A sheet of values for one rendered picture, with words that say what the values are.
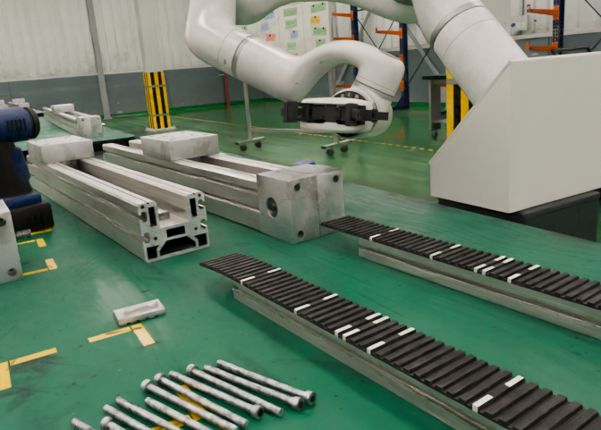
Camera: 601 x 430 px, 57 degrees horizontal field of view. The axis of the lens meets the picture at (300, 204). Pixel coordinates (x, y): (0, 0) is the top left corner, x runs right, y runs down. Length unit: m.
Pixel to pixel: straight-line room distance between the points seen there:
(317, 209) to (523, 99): 0.36
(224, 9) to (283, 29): 5.64
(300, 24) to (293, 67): 5.60
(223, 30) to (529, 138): 0.59
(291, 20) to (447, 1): 5.66
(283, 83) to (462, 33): 0.33
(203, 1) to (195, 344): 0.78
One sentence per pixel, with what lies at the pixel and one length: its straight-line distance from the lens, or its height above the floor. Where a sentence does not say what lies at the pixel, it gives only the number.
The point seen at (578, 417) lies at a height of 0.81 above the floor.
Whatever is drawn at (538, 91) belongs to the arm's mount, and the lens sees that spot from 0.96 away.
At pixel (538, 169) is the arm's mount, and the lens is 0.98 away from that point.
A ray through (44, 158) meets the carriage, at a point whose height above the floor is 0.88.
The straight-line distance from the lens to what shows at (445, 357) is 0.44.
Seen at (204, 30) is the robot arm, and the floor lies 1.11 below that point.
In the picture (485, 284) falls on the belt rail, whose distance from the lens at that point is 0.63.
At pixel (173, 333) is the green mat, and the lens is 0.59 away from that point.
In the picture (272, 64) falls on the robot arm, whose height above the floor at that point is 1.04.
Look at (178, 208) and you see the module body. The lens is 0.86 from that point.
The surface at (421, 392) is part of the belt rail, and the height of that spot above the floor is 0.79.
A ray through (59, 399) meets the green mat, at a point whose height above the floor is 0.78.
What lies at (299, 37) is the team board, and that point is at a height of 1.33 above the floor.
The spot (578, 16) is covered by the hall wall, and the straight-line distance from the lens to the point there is 9.53.
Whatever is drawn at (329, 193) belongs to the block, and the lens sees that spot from 0.84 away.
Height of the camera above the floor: 1.03
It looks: 14 degrees down
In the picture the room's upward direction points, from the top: 4 degrees counter-clockwise
